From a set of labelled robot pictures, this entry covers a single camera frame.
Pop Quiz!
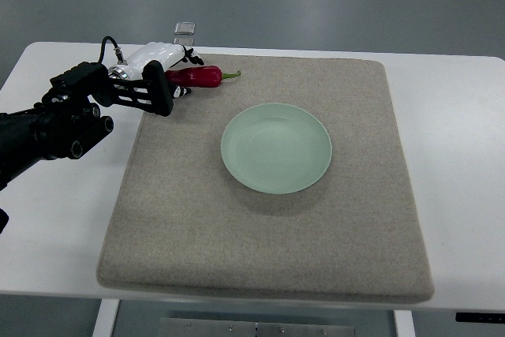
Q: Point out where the light green plate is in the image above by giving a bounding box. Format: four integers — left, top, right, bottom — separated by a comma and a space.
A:
220, 103, 333, 195

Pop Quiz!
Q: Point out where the red pepper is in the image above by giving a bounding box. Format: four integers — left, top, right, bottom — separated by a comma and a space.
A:
165, 66, 241, 88

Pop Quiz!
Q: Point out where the white table leg right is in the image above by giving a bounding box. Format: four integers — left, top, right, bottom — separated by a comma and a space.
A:
393, 310, 416, 337

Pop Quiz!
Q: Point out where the metal floor plate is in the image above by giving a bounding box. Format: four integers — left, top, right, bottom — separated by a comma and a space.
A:
174, 21, 196, 36

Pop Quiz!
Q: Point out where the white table leg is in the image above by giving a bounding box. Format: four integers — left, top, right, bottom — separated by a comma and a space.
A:
92, 299, 120, 337
393, 310, 416, 337

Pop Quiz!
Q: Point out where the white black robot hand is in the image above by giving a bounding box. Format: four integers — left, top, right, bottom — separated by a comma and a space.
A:
108, 41, 205, 99

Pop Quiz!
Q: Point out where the black table control panel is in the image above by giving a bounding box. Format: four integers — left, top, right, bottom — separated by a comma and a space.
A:
455, 312, 505, 324

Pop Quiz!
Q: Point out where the beige felt mat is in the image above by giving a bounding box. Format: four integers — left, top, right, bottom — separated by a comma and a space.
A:
97, 55, 434, 303

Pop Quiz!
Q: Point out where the white table leg left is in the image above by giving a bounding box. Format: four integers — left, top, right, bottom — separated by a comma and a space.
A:
92, 299, 120, 337

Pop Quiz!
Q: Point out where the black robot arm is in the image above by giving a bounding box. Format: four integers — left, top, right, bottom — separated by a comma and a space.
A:
1, 43, 185, 188

